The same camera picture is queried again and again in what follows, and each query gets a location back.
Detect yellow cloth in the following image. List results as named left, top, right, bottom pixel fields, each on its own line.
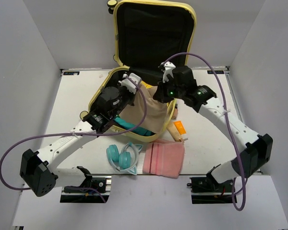
left=141, top=81, right=152, bottom=89

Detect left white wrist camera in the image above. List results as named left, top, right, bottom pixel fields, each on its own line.
left=118, top=73, right=142, bottom=94

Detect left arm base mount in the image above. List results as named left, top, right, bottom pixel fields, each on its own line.
left=60, top=166, right=111, bottom=204

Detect teal cat-ear headphones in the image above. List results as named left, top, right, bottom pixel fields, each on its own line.
left=106, top=142, right=143, bottom=175

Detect beige cosmetic tube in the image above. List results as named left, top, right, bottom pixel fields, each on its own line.
left=167, top=126, right=184, bottom=143

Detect beige cloth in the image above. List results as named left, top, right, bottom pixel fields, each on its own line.
left=120, top=85, right=168, bottom=133

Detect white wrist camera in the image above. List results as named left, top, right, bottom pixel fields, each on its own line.
left=118, top=73, right=142, bottom=94
left=159, top=61, right=176, bottom=83

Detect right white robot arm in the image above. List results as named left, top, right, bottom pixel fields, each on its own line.
left=154, top=62, right=273, bottom=191

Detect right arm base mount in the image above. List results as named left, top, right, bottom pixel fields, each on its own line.
left=187, top=177, right=233, bottom=204

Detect orange sunscreen tube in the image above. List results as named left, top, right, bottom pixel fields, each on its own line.
left=173, top=121, right=188, bottom=140

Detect pink striped towel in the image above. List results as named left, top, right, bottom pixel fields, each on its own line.
left=142, top=139, right=185, bottom=179

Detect yellow suitcase with black lining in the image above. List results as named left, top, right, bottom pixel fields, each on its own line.
left=81, top=0, right=196, bottom=142

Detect teal cloth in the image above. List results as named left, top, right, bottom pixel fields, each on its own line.
left=114, top=116, right=156, bottom=137

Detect beige round bottle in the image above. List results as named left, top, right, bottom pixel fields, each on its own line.
left=171, top=103, right=178, bottom=120

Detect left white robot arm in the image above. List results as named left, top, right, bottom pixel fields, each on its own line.
left=20, top=84, right=139, bottom=197

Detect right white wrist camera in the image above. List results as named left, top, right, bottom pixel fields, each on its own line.
left=159, top=61, right=176, bottom=83

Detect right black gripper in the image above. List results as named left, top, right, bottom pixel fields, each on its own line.
left=153, top=76, right=185, bottom=104

